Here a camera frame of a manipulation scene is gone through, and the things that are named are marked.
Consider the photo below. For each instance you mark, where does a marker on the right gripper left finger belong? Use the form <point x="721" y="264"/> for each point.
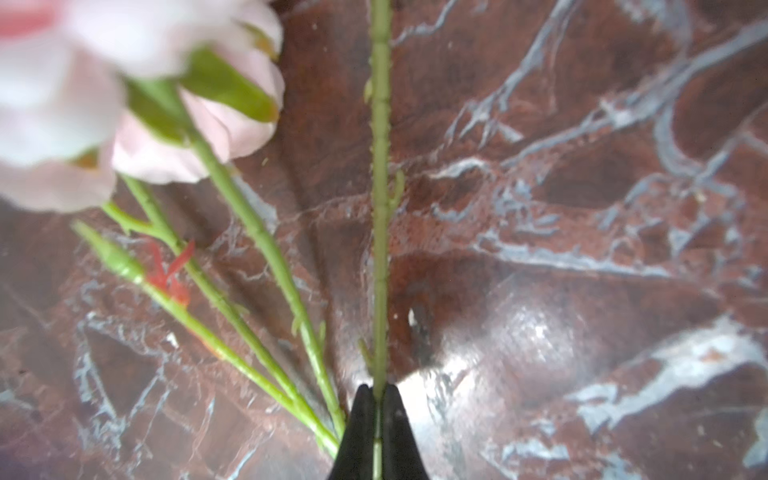
<point x="354" y="460"/>

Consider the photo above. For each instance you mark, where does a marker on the white rose stem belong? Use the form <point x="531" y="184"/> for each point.
<point x="379" y="101"/>

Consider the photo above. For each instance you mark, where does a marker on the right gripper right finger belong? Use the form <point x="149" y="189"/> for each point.
<point x="401" y="459"/>

